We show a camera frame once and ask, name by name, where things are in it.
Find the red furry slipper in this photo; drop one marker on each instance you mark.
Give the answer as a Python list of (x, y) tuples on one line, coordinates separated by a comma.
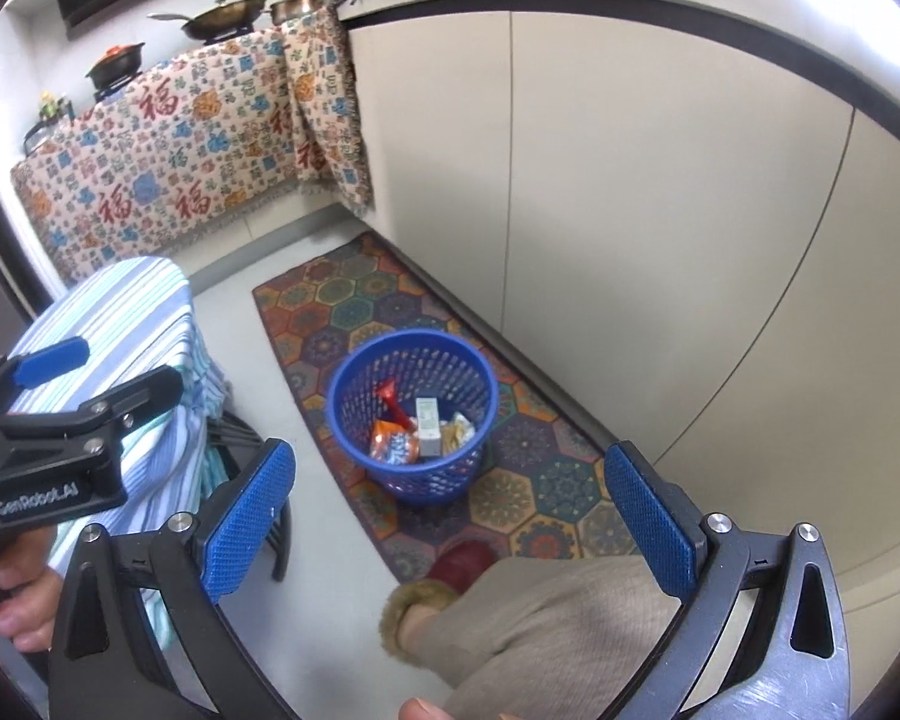
[(465, 562)]

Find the large printed cloth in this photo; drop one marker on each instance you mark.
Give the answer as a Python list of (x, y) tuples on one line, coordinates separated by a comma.
[(157, 165)]

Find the colourful hexagon floor mat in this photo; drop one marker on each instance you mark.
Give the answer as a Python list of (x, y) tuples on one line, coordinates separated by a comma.
[(345, 292)]

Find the person's beige trouser leg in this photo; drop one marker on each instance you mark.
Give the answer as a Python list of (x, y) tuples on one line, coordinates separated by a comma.
[(555, 630)]

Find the blue plastic mesh wastebasket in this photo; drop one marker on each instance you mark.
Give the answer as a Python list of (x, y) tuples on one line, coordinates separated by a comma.
[(420, 481)]

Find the narrow printed cloth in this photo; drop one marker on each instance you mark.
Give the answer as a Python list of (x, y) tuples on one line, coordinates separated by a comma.
[(322, 105)]

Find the green white milk carton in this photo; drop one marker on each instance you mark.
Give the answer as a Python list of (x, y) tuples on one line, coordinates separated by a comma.
[(427, 431)]

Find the clear yellowish bread wrapper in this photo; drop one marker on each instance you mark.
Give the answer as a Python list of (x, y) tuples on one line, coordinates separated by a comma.
[(457, 435)]

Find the orange snack wrapper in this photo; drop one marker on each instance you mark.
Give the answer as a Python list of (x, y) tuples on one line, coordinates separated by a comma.
[(391, 444)]

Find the condiment bottles rack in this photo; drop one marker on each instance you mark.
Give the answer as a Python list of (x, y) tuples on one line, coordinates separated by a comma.
[(52, 109)]

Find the wok with glass lid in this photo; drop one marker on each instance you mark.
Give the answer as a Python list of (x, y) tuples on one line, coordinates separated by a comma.
[(221, 17)]

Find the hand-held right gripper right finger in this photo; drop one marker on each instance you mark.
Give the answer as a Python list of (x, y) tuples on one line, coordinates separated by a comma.
[(652, 525)]

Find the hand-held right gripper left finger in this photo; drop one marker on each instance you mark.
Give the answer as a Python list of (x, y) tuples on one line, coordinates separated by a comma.
[(244, 521)]

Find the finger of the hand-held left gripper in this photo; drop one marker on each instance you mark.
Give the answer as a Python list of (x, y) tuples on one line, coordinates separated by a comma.
[(49, 364), (146, 392)]

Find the black clay pot red lid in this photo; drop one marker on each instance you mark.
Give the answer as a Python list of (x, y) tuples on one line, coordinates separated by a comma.
[(116, 71)]

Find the stainless steel pot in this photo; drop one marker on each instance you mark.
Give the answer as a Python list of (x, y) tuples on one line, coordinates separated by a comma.
[(296, 7)]

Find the person's right hand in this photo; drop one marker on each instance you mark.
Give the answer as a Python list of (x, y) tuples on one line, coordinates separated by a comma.
[(424, 711)]

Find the person's left hand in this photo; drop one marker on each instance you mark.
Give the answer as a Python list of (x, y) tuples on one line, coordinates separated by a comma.
[(34, 600)]

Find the red snack bag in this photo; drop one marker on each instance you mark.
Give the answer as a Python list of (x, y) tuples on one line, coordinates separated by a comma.
[(390, 399)]

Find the white kitchen counter cabinet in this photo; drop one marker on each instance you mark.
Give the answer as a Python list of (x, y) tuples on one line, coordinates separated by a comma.
[(645, 202)]

